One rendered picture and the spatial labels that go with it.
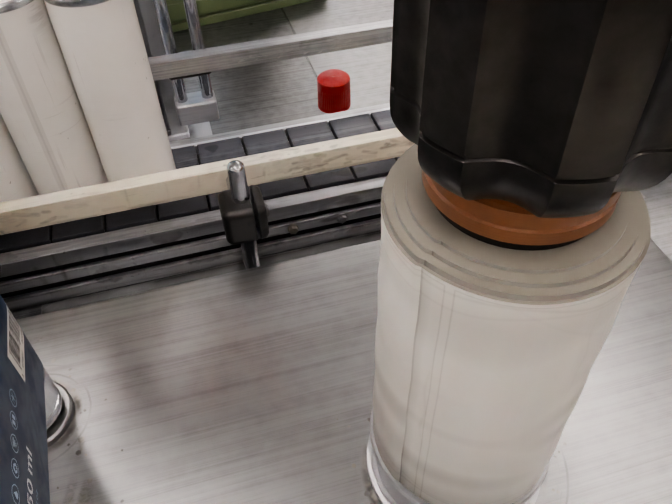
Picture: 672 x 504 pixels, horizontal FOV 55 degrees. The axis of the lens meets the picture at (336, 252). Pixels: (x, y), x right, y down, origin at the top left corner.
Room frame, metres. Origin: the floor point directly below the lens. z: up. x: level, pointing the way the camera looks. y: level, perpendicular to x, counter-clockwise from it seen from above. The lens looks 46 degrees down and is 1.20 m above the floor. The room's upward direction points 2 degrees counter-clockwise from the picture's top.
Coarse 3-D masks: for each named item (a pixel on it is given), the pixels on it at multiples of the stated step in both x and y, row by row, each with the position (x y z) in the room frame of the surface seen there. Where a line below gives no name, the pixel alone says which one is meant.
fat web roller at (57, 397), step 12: (48, 384) 0.19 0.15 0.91; (60, 384) 0.21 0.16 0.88; (48, 396) 0.18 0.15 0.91; (60, 396) 0.19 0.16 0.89; (48, 408) 0.18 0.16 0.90; (60, 408) 0.19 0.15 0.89; (72, 408) 0.19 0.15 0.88; (48, 420) 0.18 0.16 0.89; (60, 420) 0.18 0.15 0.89; (48, 432) 0.18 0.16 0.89; (60, 432) 0.18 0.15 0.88; (48, 444) 0.17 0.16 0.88
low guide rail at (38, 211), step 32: (224, 160) 0.37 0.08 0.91; (256, 160) 0.37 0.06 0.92; (288, 160) 0.37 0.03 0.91; (320, 160) 0.38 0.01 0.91; (352, 160) 0.39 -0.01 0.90; (64, 192) 0.34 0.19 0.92; (96, 192) 0.34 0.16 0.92; (128, 192) 0.34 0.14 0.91; (160, 192) 0.35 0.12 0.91; (192, 192) 0.36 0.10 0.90; (0, 224) 0.32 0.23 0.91; (32, 224) 0.33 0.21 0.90
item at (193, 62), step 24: (360, 24) 0.48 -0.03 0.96; (384, 24) 0.48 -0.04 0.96; (216, 48) 0.45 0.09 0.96; (240, 48) 0.45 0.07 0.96; (264, 48) 0.45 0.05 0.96; (288, 48) 0.45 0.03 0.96; (312, 48) 0.46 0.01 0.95; (336, 48) 0.46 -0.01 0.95; (168, 72) 0.43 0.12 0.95; (192, 72) 0.44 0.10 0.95
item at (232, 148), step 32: (288, 128) 0.46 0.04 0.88; (320, 128) 0.46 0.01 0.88; (352, 128) 0.46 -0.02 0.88; (384, 128) 0.46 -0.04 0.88; (192, 160) 0.42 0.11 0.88; (384, 160) 0.41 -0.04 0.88; (288, 192) 0.38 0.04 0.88; (64, 224) 0.35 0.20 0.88; (96, 224) 0.35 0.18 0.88; (128, 224) 0.35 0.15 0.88
